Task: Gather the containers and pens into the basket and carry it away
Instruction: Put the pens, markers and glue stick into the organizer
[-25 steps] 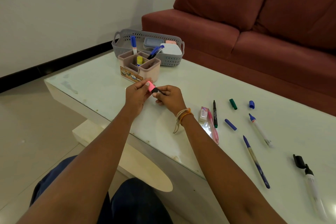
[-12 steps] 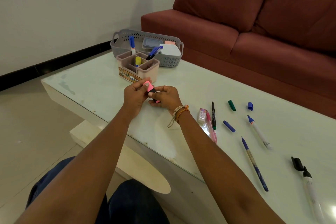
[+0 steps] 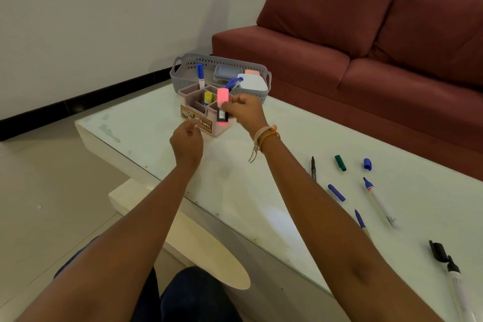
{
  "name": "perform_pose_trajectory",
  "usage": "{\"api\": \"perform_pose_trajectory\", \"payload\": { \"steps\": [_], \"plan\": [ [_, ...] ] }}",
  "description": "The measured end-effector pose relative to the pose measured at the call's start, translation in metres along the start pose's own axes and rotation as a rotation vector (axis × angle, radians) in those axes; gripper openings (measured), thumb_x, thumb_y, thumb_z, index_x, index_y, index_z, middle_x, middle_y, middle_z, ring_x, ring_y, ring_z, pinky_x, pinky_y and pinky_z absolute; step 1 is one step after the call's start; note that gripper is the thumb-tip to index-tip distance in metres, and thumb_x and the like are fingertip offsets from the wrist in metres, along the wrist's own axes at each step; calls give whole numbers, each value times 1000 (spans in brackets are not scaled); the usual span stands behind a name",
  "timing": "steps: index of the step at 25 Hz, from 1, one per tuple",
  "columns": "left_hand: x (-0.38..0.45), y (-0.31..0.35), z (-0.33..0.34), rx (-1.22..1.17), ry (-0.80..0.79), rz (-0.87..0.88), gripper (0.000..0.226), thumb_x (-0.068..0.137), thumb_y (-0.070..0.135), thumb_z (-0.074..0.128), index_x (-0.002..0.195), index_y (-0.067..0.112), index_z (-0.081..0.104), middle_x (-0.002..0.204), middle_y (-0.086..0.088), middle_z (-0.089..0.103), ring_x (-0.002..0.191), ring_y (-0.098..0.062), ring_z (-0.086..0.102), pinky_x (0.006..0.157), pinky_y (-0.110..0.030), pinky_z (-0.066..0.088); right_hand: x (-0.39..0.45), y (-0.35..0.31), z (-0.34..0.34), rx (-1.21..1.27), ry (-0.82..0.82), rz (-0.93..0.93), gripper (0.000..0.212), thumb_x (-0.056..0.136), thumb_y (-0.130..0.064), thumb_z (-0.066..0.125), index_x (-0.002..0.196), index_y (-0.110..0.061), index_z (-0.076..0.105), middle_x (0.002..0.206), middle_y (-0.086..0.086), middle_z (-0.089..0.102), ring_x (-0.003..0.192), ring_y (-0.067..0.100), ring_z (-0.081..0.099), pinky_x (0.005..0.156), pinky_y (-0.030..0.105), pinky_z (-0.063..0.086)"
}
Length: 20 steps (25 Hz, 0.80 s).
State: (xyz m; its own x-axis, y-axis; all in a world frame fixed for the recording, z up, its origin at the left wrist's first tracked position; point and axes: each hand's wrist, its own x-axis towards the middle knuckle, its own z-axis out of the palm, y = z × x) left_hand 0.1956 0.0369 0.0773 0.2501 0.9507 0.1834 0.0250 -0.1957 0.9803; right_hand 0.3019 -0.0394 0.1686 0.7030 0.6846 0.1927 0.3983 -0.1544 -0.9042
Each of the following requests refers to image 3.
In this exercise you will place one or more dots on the person's left hand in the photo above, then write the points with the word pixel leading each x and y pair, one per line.
pixel 186 144

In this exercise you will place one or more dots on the person's right hand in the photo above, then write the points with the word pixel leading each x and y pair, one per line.
pixel 247 112

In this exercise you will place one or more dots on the black highlighter pink tip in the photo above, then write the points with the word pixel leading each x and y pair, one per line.
pixel 222 113

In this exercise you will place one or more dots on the pink highlighter cap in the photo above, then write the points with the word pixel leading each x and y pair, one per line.
pixel 222 95

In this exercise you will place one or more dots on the white lidded container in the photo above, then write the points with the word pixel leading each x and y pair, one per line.
pixel 253 83

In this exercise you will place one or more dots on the black pen solid blue cap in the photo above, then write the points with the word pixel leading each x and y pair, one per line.
pixel 230 84

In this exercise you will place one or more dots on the small pink box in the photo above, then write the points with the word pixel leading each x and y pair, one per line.
pixel 252 72

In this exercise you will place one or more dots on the pink compartment pen organizer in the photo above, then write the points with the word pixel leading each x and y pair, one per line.
pixel 196 104

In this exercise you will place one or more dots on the blue glue stick yellow cap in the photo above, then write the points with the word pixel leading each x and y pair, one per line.
pixel 208 98

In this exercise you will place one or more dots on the grey-blue lidded square container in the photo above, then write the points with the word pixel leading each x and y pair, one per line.
pixel 226 72

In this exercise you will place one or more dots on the blue marker cap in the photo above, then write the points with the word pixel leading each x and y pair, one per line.
pixel 367 164
pixel 200 70

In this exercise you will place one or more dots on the grey perforated plastic basket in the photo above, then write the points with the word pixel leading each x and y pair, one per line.
pixel 181 72

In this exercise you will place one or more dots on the thin black marker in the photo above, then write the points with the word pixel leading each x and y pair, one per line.
pixel 313 169

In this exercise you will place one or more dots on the green marker cap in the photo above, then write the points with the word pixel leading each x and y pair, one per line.
pixel 340 163

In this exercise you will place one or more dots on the slim blue pen cap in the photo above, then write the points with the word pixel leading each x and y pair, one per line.
pixel 336 192

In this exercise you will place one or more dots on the blue patterned pen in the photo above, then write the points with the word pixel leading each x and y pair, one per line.
pixel 361 221

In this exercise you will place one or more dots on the black marker cap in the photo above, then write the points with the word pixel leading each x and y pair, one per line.
pixel 437 250

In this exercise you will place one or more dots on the white marker black tip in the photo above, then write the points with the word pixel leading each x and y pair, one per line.
pixel 458 287

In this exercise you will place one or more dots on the person's right forearm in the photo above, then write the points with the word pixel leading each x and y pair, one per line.
pixel 332 227

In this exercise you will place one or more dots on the person's left forearm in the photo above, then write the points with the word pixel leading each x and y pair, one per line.
pixel 124 250

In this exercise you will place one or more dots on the white glass-top coffee table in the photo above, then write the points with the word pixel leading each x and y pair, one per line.
pixel 415 189

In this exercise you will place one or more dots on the red fabric sofa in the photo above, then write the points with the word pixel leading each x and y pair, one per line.
pixel 302 50

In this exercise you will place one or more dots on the black skirting board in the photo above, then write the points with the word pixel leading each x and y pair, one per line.
pixel 75 103

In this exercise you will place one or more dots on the dark blue jeans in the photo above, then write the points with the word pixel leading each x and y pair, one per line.
pixel 188 295

